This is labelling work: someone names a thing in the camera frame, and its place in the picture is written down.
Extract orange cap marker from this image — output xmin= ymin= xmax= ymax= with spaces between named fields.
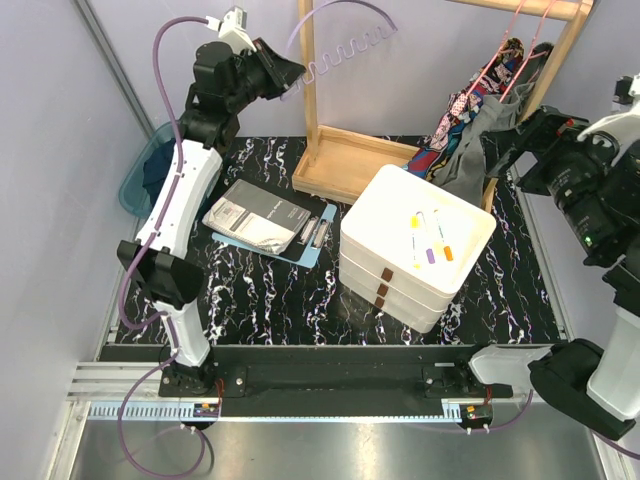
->
xmin=433 ymin=209 xmax=454 ymax=262

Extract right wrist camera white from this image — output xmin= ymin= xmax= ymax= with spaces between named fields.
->
xmin=577 ymin=74 xmax=639 ymax=157

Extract lavender plastic hanger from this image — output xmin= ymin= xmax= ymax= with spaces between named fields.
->
xmin=279 ymin=0 xmax=398 ymax=102

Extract pink wire hanger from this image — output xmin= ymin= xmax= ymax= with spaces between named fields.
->
xmin=459 ymin=0 xmax=531 ymax=99
xmin=500 ymin=0 xmax=557 ymax=103

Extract grey spiral notebook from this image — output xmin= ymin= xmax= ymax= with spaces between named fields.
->
xmin=203 ymin=179 xmax=311 ymax=254

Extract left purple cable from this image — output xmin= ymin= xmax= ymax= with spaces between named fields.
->
xmin=115 ymin=15 xmax=221 ymax=476

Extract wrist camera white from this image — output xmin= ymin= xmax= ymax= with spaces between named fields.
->
xmin=205 ymin=6 xmax=256 ymax=54
xmin=577 ymin=74 xmax=639 ymax=157

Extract yellow cap marker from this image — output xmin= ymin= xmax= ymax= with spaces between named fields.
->
xmin=410 ymin=215 xmax=422 ymax=270

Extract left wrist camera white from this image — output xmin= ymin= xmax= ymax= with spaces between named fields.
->
xmin=205 ymin=6 xmax=256 ymax=54

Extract blue clipboard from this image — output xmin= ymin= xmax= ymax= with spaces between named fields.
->
xmin=212 ymin=203 xmax=337 ymax=269

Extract teal plastic bin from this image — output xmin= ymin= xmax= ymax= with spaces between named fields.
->
xmin=118 ymin=123 xmax=175 ymax=218

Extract grey shorts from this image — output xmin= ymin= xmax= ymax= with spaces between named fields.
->
xmin=430 ymin=42 xmax=554 ymax=207

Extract colourful comic print shorts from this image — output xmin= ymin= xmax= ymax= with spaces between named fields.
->
xmin=403 ymin=38 xmax=524 ymax=180

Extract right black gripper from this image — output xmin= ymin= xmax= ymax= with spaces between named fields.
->
xmin=476 ymin=99 xmax=631 ymax=253

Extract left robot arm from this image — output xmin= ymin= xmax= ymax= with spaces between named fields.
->
xmin=117 ymin=39 xmax=306 ymax=396

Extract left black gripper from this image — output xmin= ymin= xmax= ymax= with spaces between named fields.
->
xmin=225 ymin=37 xmax=305 ymax=113

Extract wooden clothes rack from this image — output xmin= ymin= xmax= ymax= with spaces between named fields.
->
xmin=292 ymin=0 xmax=595 ymax=204

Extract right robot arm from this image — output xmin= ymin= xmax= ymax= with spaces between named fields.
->
xmin=453 ymin=106 xmax=639 ymax=441

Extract navy blue mesh shorts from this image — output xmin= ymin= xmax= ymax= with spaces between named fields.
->
xmin=142 ymin=139 xmax=175 ymax=206

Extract white stacked trays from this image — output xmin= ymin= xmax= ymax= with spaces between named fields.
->
xmin=339 ymin=165 xmax=496 ymax=333

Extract purple cap marker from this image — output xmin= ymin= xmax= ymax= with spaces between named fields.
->
xmin=423 ymin=213 xmax=438 ymax=265

